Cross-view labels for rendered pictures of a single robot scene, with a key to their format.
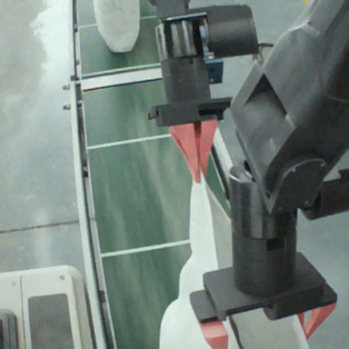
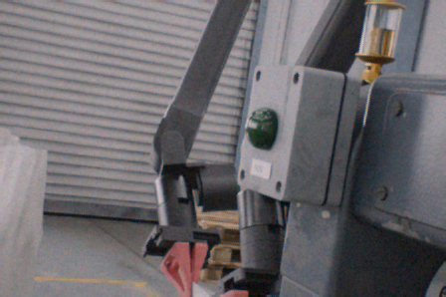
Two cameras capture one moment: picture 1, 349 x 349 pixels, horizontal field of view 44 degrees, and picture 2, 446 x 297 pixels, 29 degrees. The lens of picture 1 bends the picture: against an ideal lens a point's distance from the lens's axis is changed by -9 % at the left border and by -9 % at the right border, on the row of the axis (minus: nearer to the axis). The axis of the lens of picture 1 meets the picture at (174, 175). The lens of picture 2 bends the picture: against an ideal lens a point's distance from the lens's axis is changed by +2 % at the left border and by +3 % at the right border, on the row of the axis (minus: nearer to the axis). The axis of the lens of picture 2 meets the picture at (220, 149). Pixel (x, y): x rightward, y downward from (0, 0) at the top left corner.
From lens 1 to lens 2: 0.80 m
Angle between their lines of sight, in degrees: 47
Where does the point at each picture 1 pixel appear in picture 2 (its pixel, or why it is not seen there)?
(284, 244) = (280, 232)
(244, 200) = (250, 199)
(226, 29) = (216, 180)
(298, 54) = not seen: hidden behind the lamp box
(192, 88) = (187, 220)
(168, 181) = not seen: outside the picture
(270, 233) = (269, 219)
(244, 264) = (253, 247)
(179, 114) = (178, 234)
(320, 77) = not seen: hidden behind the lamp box
